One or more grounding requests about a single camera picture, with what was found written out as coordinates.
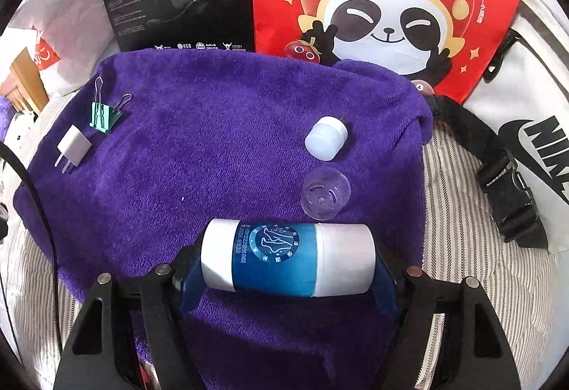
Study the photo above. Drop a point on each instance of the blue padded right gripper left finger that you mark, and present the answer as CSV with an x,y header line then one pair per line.
x,y
188,278

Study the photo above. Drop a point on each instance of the purple towel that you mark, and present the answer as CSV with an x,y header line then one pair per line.
x,y
220,134

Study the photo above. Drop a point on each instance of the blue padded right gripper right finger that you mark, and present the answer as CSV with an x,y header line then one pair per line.
x,y
384,289

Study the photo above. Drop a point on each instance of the white square charger plug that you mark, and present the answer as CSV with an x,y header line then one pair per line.
x,y
72,148

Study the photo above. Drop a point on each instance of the purple plush toy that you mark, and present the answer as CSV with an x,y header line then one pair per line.
x,y
7,113

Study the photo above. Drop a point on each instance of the clear plastic cap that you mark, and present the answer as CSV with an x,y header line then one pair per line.
x,y
325,192

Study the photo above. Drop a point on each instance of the white Miniso plastic bag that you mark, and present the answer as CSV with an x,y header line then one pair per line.
x,y
65,39

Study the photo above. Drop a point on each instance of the white Nike waist bag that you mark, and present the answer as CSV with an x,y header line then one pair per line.
x,y
516,123

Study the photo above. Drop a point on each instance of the blue white cylinder bottle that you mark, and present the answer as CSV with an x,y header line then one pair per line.
x,y
288,259

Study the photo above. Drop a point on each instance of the small white night light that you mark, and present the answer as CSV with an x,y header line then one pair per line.
x,y
326,138

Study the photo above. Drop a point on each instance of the wooden furniture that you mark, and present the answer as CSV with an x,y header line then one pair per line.
x,y
23,87

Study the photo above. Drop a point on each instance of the green binder clip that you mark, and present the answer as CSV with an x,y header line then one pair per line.
x,y
103,117

